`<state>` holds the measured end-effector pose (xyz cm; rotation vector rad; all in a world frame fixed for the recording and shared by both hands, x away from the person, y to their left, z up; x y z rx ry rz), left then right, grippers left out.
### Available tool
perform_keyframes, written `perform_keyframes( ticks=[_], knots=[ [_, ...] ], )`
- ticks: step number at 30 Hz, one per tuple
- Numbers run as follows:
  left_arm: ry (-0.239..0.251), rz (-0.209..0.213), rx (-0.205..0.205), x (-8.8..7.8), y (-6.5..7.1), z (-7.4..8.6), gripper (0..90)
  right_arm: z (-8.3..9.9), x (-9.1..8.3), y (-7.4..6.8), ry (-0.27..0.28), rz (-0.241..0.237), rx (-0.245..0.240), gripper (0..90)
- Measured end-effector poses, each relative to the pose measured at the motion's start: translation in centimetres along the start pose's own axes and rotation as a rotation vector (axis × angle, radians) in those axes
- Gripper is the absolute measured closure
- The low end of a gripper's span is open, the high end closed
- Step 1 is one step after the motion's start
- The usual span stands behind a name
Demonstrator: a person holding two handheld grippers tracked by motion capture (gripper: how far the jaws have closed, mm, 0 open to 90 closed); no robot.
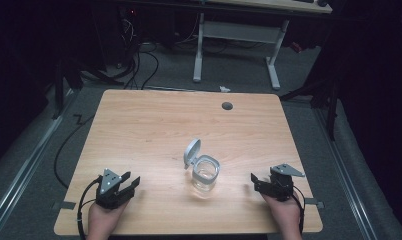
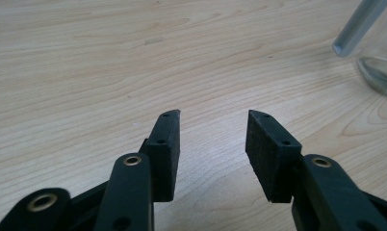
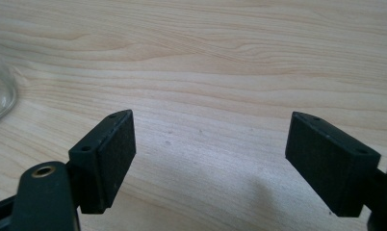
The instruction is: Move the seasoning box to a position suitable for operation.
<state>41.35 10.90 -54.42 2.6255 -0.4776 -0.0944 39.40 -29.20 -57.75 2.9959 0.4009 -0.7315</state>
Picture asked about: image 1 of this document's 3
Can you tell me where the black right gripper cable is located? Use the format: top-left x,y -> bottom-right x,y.
291,184 -> 306,235

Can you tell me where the black stand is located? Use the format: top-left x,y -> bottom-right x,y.
51,58 -> 125,120
279,78 -> 342,141

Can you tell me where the glass jar with grey lid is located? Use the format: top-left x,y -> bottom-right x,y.
183,137 -> 221,194

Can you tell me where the white-framed wooden desk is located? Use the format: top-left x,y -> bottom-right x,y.
191,0 -> 334,91

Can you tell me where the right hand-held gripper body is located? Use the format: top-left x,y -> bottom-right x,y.
267,162 -> 306,203

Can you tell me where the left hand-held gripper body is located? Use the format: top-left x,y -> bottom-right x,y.
95,168 -> 129,211

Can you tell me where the bundle of black cables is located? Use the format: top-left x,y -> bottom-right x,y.
119,14 -> 160,91

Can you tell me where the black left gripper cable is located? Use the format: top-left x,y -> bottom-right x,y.
76,175 -> 103,240

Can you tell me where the black floor cable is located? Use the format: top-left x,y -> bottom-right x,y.
53,113 -> 97,190

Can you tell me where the metal floor rail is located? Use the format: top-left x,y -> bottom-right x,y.
313,108 -> 379,240
0,88 -> 80,239

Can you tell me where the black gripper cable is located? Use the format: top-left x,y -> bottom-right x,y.
76,175 -> 103,240
291,184 -> 306,235

